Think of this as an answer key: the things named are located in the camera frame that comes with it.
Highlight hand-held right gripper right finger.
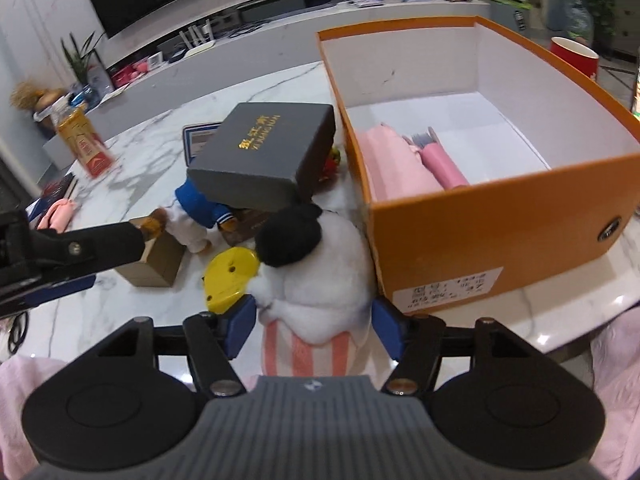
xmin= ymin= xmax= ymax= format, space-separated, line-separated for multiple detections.
xmin=371 ymin=296 xmax=541 ymax=401

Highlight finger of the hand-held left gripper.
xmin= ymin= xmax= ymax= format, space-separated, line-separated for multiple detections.
xmin=0 ymin=222 xmax=147 ymax=317

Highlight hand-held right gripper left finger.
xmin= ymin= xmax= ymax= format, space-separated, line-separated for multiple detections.
xmin=95 ymin=294 xmax=259 ymax=401

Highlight yellow round disc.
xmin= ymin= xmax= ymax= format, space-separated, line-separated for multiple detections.
xmin=201 ymin=246 xmax=261 ymax=314

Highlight small brown cardboard box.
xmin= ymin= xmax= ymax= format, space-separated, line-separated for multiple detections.
xmin=115 ymin=218 xmax=186 ymax=288
xmin=220 ymin=205 xmax=273 ymax=247

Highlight white plush toy black hat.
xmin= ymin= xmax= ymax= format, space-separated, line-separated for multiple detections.
xmin=248 ymin=204 xmax=373 ymax=377

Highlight teddy bear blue white outfit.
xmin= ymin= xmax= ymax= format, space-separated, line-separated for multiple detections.
xmin=140 ymin=175 xmax=238 ymax=253

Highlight wooden-rimmed storage box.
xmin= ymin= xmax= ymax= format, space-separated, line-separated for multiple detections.
xmin=316 ymin=15 xmax=640 ymax=311

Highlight small pink toy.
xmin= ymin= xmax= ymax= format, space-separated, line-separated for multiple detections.
xmin=40 ymin=199 xmax=76 ymax=233

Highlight tea bottle yellow label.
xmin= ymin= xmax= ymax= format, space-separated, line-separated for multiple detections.
xmin=50 ymin=105 xmax=118 ymax=181

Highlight blue flat box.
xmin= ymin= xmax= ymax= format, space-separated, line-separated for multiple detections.
xmin=182 ymin=122 xmax=223 ymax=168

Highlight brown fluffy toy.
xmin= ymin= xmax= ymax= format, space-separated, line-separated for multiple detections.
xmin=10 ymin=80 xmax=66 ymax=111

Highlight white television cabinet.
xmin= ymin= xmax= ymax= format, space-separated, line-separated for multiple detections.
xmin=42 ymin=0 xmax=493 ymax=161

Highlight pink cloth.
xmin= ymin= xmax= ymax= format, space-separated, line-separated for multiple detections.
xmin=356 ymin=122 xmax=443 ymax=206

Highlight pink hair trimmer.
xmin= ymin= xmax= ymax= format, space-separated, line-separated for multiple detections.
xmin=410 ymin=127 xmax=471 ymax=191

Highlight dark grey gift box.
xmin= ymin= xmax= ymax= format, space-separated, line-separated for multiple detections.
xmin=186 ymin=102 xmax=337 ymax=211

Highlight pink red packets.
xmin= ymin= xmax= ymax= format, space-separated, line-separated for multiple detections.
xmin=110 ymin=57 xmax=151 ymax=86

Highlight small red green toy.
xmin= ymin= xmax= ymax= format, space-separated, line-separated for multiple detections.
xmin=320 ymin=145 xmax=343 ymax=181

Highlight slim green potted plant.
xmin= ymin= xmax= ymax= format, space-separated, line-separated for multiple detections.
xmin=60 ymin=30 xmax=108 ymax=93

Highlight white router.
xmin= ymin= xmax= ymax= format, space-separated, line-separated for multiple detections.
xmin=177 ymin=17 xmax=221 ymax=56

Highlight person's pink clothing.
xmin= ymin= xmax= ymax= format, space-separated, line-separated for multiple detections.
xmin=0 ymin=305 xmax=640 ymax=480

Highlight red cup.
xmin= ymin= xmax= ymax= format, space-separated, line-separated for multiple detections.
xmin=550 ymin=36 xmax=601 ymax=81

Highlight grey trash bin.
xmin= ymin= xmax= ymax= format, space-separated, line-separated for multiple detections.
xmin=487 ymin=0 xmax=531 ymax=36

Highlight clear water jug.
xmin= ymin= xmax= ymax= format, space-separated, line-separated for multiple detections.
xmin=567 ymin=0 xmax=596 ymax=51

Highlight black cable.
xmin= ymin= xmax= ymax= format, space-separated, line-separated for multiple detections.
xmin=7 ymin=310 xmax=31 ymax=356

